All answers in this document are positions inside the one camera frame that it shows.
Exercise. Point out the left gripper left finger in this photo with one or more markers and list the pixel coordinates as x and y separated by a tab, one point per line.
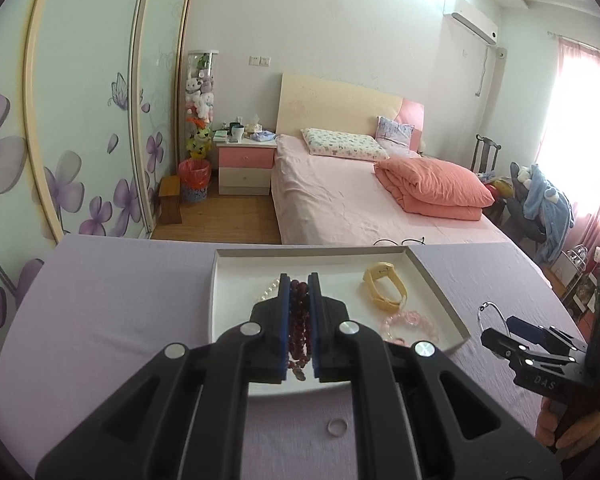
182	415

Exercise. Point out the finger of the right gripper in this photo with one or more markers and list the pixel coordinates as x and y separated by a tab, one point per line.
504	347
533	333

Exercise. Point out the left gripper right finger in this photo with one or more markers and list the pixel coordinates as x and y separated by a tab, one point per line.
417	415

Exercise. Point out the silver thin bangle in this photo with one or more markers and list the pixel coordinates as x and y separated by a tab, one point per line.
489	315

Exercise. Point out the yellow wrist watch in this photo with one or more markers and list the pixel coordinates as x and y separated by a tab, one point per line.
384	286

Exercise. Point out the black office chair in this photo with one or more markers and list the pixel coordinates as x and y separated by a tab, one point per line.
517	227

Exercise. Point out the grey shallow tray box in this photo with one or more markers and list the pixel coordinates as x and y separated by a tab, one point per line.
243	276

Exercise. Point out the blue plush garment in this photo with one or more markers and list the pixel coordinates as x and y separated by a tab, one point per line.
554	210

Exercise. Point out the eyeglasses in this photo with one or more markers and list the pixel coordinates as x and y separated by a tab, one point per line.
385	241

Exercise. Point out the folded salmon duvet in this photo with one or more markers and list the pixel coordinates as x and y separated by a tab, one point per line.
434	188

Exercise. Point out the dark wooden chair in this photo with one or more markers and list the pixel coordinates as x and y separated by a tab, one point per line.
485	155

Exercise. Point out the pink curtain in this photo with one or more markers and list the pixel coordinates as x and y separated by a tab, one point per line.
569	148

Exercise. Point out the small wooden stool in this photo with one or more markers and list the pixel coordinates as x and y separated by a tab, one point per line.
170	200

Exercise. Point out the lilac patterned pillow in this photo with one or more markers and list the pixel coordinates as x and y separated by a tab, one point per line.
394	132

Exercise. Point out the bed with pink sheet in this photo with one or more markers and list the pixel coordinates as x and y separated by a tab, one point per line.
339	202

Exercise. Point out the red lined waste bin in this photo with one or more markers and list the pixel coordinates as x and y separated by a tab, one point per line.
195	176

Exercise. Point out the pink white nightstand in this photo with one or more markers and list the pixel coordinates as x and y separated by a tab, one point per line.
245	167

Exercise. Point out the floral white pillow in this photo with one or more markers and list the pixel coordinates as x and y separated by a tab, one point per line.
340	144

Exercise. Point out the white mug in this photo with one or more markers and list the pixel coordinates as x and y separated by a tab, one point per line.
236	132

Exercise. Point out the cream pink headboard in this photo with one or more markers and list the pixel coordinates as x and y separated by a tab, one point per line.
311	102

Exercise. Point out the white air conditioner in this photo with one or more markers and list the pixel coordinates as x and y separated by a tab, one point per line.
473	19

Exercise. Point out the clear tube of plush toys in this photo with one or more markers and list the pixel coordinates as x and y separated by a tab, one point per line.
199	102

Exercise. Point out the sliding wardrobe with flowers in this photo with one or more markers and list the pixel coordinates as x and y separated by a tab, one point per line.
87	125

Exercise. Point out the wall power socket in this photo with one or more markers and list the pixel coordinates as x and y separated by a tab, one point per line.
263	61

